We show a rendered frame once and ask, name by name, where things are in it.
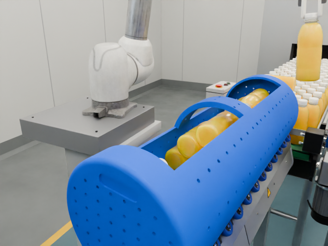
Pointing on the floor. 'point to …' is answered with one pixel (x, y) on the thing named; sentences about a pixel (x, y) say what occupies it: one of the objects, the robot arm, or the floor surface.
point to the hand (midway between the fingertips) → (312, 6)
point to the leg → (260, 236)
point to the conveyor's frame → (296, 172)
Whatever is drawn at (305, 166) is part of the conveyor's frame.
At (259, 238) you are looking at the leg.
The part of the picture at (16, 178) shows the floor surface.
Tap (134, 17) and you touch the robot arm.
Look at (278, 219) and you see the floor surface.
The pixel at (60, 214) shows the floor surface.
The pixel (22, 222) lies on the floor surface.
